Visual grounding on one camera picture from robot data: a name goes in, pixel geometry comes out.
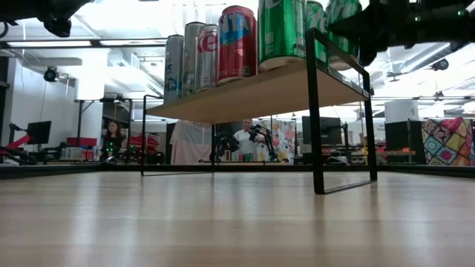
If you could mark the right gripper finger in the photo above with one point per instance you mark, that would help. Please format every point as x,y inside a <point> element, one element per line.
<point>371,52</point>
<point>352,26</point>

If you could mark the small black monitor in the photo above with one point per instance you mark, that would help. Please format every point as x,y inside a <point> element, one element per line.
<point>39,132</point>

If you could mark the person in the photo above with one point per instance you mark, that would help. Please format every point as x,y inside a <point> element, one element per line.
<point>245,139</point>
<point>113,135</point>

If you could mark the white curtain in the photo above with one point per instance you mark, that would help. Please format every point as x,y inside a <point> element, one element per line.
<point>189,142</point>

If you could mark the grey ceiling duct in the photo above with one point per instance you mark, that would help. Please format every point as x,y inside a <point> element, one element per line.
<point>426,55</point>

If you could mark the wooden shelf black metal frame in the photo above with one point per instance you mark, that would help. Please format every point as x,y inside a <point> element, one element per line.
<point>259,96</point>

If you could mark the floral printed banner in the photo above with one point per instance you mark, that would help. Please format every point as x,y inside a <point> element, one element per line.
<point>285,137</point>

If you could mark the red machine part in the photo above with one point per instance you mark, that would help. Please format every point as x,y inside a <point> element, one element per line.
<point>15,142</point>

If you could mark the red stacked bins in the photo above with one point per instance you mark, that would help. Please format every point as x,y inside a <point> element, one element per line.
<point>148,142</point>

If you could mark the red box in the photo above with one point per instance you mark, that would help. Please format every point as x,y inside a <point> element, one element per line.
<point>81,141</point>

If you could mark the red Fanta can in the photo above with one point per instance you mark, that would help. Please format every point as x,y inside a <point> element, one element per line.
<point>237,44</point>

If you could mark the black background cabinet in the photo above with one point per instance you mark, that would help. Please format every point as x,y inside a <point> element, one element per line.
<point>399,137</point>

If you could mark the colourful patchwork quilt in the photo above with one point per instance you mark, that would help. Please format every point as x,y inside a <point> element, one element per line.
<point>449,141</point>

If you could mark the slim can black lid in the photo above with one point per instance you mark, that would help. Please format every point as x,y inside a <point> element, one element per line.
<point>190,59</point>
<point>173,70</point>

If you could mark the silver Diet Coke can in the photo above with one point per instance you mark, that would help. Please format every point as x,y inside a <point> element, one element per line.
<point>207,55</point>

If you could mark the white round container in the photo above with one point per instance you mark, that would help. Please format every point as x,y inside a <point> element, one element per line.
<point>401,110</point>

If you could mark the green Sprite can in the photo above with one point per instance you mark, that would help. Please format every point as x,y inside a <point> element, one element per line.
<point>343,41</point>
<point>282,33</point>
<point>316,22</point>

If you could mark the black tall table frame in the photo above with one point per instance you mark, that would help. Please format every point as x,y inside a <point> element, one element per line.
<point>79,122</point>

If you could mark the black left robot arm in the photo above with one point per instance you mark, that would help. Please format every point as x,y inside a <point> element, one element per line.
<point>44,11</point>

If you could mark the black ceiling spotlight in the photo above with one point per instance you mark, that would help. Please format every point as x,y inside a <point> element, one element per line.
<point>50,74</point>
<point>440,64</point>

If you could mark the black computer monitor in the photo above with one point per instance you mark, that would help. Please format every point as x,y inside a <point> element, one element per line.
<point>326,130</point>

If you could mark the black background robot arm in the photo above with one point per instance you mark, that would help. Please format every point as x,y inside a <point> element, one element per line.
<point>259,131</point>
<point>224,142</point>

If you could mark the long ceiling light rail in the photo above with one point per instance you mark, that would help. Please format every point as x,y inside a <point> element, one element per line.
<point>111,41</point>

